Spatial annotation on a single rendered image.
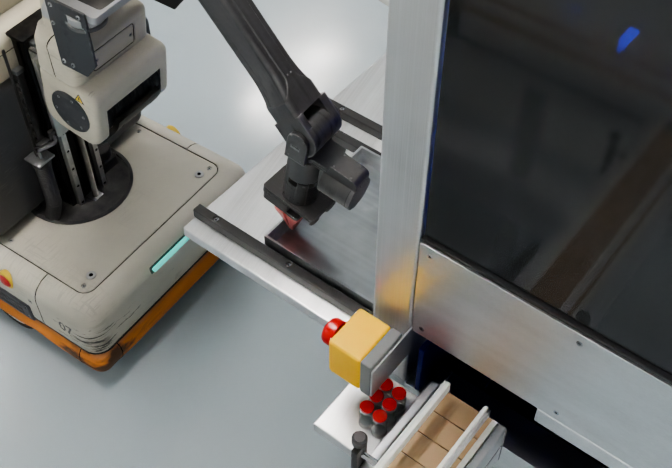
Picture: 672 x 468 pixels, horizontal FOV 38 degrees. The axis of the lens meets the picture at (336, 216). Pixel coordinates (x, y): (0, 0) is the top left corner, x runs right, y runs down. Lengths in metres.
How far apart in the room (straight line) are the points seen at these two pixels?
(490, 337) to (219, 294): 1.50
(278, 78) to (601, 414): 0.61
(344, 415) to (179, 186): 1.24
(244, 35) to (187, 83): 1.91
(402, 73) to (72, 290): 1.48
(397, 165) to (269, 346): 1.47
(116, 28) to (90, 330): 0.72
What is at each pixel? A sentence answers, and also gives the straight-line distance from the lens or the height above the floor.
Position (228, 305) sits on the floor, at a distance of 2.62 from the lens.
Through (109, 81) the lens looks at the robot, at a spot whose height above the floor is 0.80.
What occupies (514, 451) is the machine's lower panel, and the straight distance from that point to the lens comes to 1.41.
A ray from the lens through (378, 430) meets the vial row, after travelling 1.38.
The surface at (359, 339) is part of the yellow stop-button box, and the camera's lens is 1.31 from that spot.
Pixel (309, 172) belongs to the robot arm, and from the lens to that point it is 1.45.
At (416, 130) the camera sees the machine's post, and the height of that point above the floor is 1.38.
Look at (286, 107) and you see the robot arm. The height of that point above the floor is 1.19.
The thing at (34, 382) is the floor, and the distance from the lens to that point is 2.59.
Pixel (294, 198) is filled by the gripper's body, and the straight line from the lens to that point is 1.50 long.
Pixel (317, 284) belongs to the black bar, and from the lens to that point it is 1.52.
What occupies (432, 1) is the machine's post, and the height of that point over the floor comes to 1.55.
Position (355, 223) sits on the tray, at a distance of 1.62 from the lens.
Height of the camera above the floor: 2.12
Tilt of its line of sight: 49 degrees down
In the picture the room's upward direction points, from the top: straight up
